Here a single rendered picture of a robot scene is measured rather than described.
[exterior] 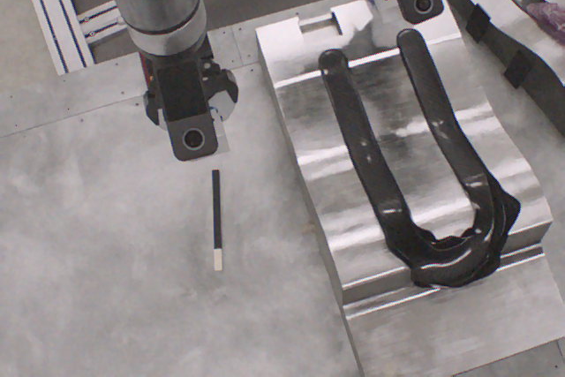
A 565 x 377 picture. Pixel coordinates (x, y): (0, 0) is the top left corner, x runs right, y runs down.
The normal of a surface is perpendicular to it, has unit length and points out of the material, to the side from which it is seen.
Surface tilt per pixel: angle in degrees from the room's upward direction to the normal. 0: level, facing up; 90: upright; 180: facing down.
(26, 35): 0
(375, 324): 0
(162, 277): 0
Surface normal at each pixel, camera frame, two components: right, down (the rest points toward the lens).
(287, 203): -0.04, -0.35
